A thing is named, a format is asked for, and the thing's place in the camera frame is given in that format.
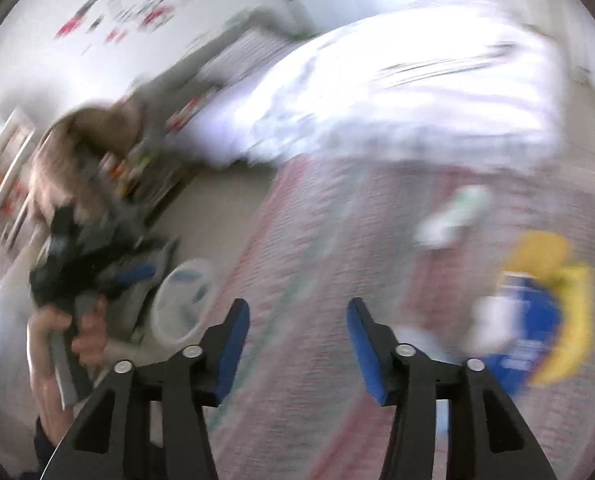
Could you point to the hello kitty wall sticker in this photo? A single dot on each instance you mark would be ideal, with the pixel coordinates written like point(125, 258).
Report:
point(111, 21)

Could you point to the white trash bin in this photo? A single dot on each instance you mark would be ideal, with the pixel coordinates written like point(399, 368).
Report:
point(182, 302)

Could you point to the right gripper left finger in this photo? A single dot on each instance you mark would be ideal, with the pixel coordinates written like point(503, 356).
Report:
point(222, 347)

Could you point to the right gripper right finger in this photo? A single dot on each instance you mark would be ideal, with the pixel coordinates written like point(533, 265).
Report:
point(378, 353)

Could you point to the purple plaid folded quilt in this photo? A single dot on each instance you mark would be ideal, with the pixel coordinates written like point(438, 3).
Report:
point(459, 82)

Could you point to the yellow snack bag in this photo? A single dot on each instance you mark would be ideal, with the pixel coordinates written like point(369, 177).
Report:
point(545, 257)

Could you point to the brown plush toy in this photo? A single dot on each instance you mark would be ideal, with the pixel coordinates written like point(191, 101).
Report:
point(59, 167)

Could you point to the blue tissue box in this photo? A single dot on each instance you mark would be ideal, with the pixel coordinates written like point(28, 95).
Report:
point(514, 330)

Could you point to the white green drink bottle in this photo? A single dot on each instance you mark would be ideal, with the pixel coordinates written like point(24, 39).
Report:
point(464, 208)

